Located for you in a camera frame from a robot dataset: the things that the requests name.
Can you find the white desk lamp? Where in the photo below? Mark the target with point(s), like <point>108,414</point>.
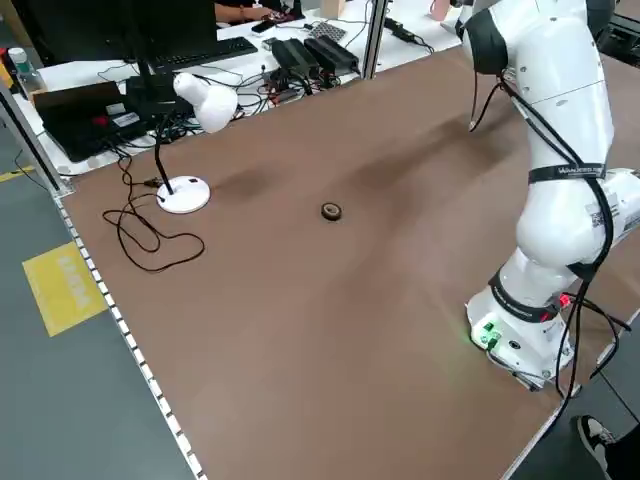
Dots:
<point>215,105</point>

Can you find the black perforated pad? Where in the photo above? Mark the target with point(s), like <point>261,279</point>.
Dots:
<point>327,31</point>

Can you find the black computer monitor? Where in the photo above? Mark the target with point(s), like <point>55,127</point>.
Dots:
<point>100,30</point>

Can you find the person's black white shoe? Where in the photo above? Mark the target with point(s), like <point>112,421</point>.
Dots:
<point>595,440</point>

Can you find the black phone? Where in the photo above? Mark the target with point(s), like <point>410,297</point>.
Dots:
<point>261,26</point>

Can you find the black power brick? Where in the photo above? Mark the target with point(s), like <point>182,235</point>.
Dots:
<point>295,57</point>
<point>332,52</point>

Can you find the clear plastic bottle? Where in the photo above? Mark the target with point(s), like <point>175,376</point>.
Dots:
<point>22,75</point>

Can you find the black keyboard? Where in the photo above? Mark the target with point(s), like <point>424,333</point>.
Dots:
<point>210,52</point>

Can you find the black laptop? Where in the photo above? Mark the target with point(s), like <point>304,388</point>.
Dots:
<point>75,125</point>

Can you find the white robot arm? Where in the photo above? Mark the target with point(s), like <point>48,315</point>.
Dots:
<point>555,75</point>

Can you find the black power strip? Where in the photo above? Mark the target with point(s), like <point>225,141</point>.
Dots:
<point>400,30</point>

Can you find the wooden box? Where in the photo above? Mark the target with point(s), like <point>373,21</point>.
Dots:
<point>332,7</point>

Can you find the pink cup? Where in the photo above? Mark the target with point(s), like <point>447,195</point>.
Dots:
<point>440,10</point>

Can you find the aluminium frame post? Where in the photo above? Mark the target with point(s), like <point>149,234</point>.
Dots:
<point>372,40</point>

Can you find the person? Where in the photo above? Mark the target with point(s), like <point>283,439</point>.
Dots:
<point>235,12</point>

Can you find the yellow floor sticker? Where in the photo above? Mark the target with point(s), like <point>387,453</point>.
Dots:
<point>65,290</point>

